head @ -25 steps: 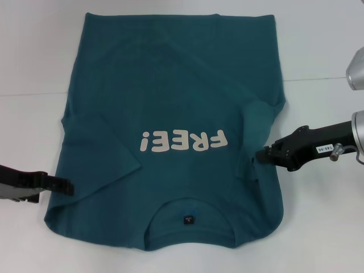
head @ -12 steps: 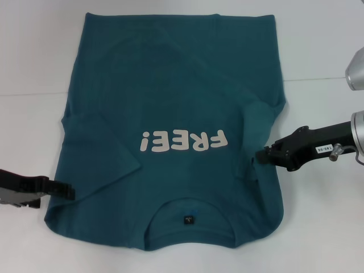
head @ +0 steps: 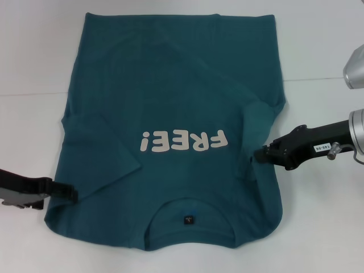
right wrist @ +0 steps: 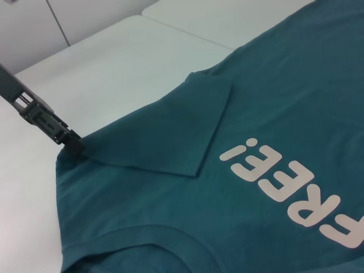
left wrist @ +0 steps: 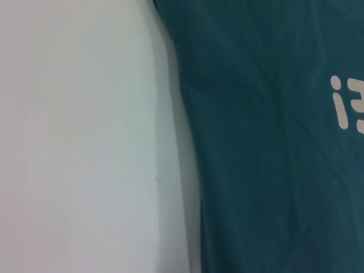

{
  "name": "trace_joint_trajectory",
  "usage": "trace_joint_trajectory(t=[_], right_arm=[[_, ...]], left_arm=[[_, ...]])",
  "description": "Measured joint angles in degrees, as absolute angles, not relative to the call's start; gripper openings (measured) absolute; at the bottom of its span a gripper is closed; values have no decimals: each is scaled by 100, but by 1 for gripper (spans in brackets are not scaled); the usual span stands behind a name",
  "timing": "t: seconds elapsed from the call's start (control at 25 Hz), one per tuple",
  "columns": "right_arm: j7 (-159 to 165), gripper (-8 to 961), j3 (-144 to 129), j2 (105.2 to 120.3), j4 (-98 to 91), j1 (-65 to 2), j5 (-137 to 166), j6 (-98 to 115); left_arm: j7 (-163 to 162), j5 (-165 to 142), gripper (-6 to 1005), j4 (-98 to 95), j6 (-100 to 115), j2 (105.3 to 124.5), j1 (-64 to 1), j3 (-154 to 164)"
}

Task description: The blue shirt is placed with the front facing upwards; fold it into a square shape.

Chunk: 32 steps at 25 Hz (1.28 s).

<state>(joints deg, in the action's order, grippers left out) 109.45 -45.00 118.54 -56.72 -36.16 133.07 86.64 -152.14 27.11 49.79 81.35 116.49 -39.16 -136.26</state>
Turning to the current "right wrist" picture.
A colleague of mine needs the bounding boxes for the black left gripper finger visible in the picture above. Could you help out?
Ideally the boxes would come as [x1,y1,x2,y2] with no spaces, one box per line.
[31,109,85,156]

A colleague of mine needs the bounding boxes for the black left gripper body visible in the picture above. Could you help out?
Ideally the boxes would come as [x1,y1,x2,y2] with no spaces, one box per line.
[0,64,55,126]

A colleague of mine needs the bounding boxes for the teal blue FREE! t-shirt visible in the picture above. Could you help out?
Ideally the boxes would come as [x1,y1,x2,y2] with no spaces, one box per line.
[54,0,364,273]

